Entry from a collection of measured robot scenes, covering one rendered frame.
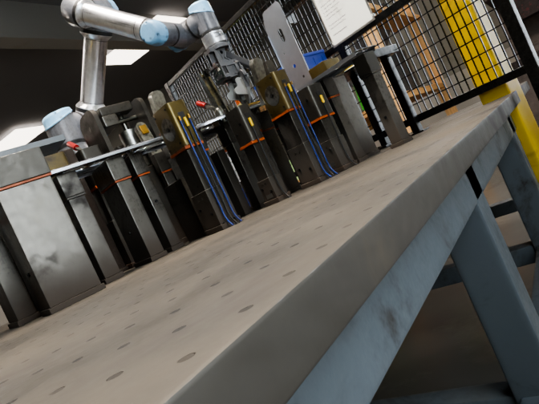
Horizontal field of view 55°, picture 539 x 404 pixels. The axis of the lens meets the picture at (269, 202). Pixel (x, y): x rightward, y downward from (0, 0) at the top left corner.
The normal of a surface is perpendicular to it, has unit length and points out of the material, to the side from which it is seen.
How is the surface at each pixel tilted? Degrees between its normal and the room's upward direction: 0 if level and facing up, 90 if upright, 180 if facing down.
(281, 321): 90
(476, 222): 90
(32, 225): 90
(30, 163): 90
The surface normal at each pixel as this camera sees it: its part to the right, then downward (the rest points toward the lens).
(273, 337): 0.78, -0.34
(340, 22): -0.70, 0.34
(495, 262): -0.48, 0.25
